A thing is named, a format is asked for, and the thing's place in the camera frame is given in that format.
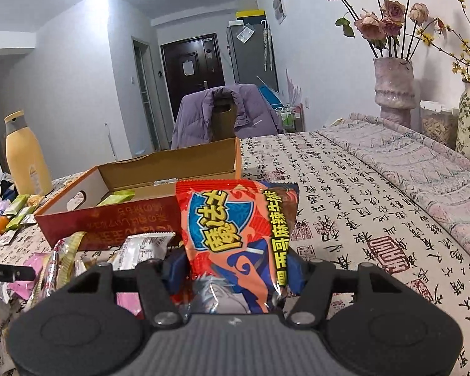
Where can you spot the dark entrance door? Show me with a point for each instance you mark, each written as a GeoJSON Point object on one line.
{"type": "Point", "coordinates": [191, 65]}

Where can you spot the calligraphy print tablecloth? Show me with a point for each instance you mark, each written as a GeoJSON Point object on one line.
{"type": "Point", "coordinates": [349, 214]}

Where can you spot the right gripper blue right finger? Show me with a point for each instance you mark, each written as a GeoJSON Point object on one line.
{"type": "Point", "coordinates": [296, 272]}

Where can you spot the pink ceramic vase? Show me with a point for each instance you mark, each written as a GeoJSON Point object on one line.
{"type": "Point", "coordinates": [394, 89]}

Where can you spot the purple jacket on chair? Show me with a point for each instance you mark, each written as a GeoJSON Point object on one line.
{"type": "Point", "coordinates": [255, 117]}

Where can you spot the yellow thermos bottle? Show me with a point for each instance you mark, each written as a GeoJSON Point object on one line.
{"type": "Point", "coordinates": [25, 158]}

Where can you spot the dried pink roses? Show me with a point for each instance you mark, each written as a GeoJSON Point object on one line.
{"type": "Point", "coordinates": [395, 30]}

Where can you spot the grey refrigerator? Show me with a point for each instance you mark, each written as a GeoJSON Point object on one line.
{"type": "Point", "coordinates": [250, 64]}

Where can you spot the green packet near tangerines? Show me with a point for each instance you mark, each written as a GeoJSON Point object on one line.
{"type": "Point", "coordinates": [16, 205]}

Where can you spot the white grey snack packet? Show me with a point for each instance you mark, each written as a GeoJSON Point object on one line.
{"type": "Point", "coordinates": [142, 247]}

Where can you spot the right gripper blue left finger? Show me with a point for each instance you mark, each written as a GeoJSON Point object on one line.
{"type": "Point", "coordinates": [175, 270]}

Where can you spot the orange cardboard box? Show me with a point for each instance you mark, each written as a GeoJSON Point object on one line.
{"type": "Point", "coordinates": [153, 209]}

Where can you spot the green snack packet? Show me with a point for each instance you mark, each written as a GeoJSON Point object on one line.
{"type": "Point", "coordinates": [117, 197]}

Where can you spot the clear storage jar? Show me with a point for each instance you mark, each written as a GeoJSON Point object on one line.
{"type": "Point", "coordinates": [439, 123]}

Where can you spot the red noodle snack bag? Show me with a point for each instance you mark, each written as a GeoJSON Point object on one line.
{"type": "Point", "coordinates": [237, 234]}

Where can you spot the pink snack packet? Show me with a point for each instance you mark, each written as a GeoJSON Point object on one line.
{"type": "Point", "coordinates": [33, 289]}

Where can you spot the wooden chair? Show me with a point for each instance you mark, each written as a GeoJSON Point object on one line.
{"type": "Point", "coordinates": [224, 115]}

